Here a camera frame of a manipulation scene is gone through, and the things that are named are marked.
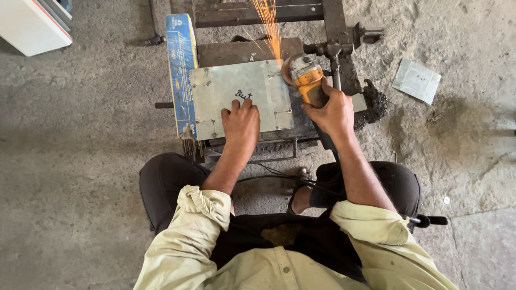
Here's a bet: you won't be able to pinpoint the person's left hand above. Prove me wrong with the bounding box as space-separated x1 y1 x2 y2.
220 99 261 153

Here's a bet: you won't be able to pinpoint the person's right hand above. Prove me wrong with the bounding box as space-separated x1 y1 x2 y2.
301 76 355 139

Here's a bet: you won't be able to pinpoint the galvanized sheet metal box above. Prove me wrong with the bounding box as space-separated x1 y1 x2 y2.
189 59 295 141

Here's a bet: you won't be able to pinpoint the yellow angle grinder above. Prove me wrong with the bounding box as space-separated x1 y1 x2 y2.
281 53 339 153

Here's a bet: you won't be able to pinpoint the pile of black metal grit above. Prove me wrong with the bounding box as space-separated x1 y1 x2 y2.
353 79 388 131

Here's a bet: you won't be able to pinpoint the bundle of welding electrodes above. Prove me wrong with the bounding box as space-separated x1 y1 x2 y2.
179 124 205 161

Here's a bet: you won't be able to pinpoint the blue welding electrode box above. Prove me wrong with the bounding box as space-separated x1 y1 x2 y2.
165 13 199 138

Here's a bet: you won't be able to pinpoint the person's sandalled foot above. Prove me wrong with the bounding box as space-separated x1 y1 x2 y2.
286 167 319 215

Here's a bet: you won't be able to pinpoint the small sheet metal piece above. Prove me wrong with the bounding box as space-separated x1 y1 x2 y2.
391 58 442 106

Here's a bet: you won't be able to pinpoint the rusty steel work stand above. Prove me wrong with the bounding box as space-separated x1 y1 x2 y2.
154 0 368 164

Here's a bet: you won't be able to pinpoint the black trousers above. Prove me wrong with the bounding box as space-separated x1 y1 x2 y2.
139 152 422 282

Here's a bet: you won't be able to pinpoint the beige shirt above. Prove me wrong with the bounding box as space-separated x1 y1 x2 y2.
133 185 459 290

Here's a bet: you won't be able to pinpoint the white board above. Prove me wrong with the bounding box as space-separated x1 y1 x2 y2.
0 0 73 57

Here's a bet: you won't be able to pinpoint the black power cable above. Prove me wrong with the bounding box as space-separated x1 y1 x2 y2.
236 150 347 198

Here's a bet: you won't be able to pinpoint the black handle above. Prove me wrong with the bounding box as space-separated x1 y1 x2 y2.
407 215 449 229

